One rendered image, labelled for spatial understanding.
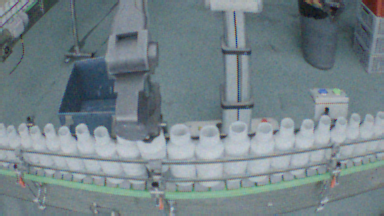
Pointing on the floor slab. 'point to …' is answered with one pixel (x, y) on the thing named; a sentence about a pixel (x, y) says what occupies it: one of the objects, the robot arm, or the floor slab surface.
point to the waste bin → (318, 35)
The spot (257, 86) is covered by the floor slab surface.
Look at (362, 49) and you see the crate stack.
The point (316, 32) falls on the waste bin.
